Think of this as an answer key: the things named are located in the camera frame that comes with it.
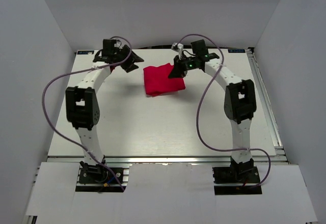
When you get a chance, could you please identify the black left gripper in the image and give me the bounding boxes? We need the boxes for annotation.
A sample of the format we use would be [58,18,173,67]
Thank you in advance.
[113,44,144,73]

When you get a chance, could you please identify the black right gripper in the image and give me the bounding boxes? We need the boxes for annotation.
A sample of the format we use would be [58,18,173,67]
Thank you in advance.
[168,54,198,79]

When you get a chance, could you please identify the red t shirt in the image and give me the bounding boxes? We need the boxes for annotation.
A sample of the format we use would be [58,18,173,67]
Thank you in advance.
[143,63,185,97]

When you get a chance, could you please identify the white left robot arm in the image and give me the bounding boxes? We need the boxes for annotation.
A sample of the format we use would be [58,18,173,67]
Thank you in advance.
[65,39,144,183]

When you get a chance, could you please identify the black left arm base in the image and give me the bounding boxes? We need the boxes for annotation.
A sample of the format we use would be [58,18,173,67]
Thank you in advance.
[75,168,124,193]

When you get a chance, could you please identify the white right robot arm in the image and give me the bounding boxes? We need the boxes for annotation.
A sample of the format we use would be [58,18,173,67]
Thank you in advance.
[168,40,257,183]

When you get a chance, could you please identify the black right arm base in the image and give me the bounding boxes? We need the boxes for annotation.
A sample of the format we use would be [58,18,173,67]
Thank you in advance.
[212,166,262,196]

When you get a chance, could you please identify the blue corner sticker left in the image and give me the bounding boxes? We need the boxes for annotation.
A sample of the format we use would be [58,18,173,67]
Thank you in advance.
[77,50,94,55]

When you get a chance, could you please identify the blue corner sticker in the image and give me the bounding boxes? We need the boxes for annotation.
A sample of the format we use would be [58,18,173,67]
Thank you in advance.
[77,50,94,55]
[228,49,246,53]

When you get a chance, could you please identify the blue corner sticker right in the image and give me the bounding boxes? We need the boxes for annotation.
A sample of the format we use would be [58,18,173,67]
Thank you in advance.
[228,49,246,53]

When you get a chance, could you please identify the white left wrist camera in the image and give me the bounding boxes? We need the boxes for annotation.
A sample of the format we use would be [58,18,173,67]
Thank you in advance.
[113,39,122,49]

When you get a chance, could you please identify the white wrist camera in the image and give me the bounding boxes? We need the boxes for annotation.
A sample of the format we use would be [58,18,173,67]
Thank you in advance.
[113,39,122,49]
[171,42,183,60]

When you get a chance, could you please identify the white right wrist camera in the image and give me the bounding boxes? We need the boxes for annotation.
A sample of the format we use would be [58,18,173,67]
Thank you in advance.
[171,42,183,60]

